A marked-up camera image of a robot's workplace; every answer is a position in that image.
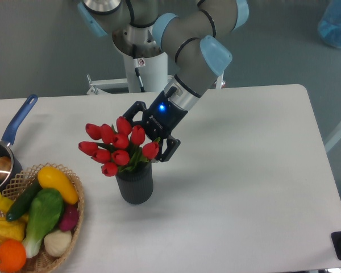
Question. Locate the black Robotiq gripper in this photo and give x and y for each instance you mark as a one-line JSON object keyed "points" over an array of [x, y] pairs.
{"points": [[158, 121]]}

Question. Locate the red tulip bouquet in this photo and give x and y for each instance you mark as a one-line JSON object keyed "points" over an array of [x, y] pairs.
{"points": [[119, 149]]}

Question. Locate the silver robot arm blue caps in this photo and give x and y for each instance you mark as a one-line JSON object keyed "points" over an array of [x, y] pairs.
{"points": [[138, 30]]}

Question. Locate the dark grey ribbed vase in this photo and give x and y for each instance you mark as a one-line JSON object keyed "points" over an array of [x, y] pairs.
{"points": [[136, 187]]}

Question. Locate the yellow squash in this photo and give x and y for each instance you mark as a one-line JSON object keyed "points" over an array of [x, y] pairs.
{"points": [[51, 177]]}

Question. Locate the purple red onion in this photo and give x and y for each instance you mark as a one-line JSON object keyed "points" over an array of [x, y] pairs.
{"points": [[69, 219]]}

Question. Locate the green bok choy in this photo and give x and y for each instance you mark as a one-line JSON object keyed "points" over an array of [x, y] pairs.
{"points": [[44, 213]]}

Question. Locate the dark green cucumber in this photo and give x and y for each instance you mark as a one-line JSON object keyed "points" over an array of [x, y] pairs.
{"points": [[22, 204]]}

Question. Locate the white garlic bulb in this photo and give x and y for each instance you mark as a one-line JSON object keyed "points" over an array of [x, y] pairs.
{"points": [[57, 242]]}

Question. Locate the brown bread roll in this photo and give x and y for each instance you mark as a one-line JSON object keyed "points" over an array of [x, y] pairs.
{"points": [[5, 167]]}

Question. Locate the yellow banana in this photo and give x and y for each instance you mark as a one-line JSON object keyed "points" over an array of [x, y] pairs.
{"points": [[5, 203]]}

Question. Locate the woven wicker basket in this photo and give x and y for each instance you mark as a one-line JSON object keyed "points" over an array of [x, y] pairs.
{"points": [[43, 262]]}

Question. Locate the yellow bell pepper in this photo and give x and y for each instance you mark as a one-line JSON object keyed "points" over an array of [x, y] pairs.
{"points": [[11, 230]]}

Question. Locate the orange fruit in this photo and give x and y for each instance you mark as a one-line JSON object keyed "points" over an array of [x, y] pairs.
{"points": [[12, 256]]}

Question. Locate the blue plastic bag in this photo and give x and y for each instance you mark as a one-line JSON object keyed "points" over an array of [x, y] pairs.
{"points": [[329, 27]]}

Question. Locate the blue handled saucepan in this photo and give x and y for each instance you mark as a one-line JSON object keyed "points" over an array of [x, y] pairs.
{"points": [[9, 135]]}

